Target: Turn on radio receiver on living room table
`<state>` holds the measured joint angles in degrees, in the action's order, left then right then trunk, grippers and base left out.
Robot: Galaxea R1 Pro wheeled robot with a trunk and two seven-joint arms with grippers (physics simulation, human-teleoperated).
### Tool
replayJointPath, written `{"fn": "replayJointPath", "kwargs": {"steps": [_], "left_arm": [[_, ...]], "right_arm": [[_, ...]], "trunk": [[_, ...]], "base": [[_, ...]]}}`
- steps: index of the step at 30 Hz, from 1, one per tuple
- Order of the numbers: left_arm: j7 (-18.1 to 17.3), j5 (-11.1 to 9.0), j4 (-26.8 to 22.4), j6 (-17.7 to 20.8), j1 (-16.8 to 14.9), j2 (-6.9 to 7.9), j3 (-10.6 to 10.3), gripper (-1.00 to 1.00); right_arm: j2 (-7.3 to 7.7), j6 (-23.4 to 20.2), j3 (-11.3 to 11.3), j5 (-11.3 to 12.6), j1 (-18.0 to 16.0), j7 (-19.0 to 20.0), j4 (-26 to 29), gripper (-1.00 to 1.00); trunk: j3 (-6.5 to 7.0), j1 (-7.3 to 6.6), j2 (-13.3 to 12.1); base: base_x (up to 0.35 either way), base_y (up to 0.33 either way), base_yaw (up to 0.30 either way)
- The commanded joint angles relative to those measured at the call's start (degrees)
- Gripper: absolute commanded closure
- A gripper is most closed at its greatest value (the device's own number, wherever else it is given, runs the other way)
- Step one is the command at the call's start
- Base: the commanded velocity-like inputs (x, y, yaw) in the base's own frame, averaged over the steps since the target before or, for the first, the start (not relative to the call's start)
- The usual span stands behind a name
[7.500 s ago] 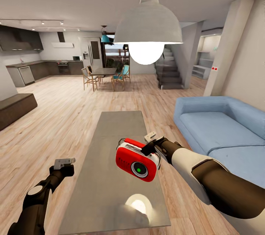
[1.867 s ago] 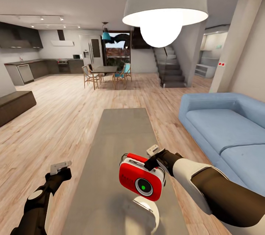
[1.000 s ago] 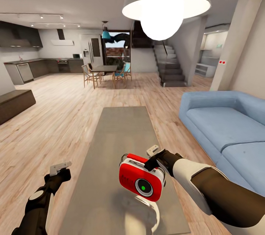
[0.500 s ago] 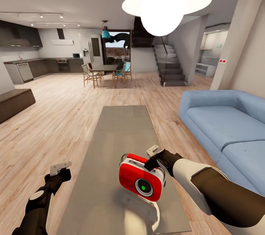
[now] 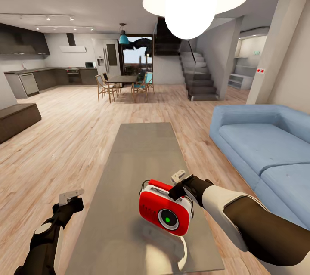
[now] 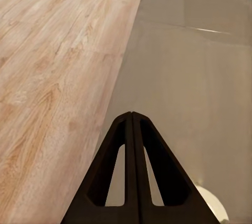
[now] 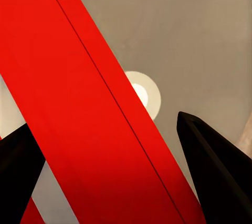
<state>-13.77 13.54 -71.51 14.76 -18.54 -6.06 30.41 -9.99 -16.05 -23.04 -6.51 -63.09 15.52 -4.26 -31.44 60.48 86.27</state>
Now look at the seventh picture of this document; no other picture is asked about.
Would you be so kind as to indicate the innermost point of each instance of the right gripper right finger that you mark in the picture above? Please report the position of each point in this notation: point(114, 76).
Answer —
point(221, 172)

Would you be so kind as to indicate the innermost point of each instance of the radio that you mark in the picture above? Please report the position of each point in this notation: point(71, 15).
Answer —
point(106, 162)

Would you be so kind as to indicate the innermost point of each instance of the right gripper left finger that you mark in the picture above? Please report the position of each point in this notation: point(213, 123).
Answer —
point(21, 162)

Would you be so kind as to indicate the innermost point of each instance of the coffee table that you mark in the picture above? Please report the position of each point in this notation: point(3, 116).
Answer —
point(193, 56)

